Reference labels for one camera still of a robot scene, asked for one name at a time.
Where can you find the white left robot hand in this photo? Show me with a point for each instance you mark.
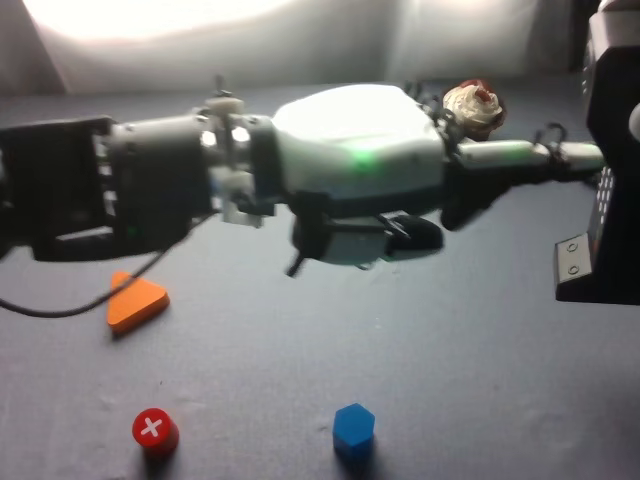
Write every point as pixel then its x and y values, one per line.
pixel 350 135

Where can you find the black toy phone with antenna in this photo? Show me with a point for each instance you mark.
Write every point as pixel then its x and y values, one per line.
pixel 617 225

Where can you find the toy cupcake white frosting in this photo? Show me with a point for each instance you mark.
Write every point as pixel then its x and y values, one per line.
pixel 475 107

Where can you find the grey table cloth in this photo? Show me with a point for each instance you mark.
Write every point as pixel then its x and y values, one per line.
pixel 350 350

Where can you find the orange triangle block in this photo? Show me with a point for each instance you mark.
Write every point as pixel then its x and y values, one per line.
pixel 132 302

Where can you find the blue hexagon block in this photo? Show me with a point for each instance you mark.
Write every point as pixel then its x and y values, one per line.
pixel 353 429

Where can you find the red cylinder block white cross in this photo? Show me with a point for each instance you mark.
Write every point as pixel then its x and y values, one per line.
pixel 155 434

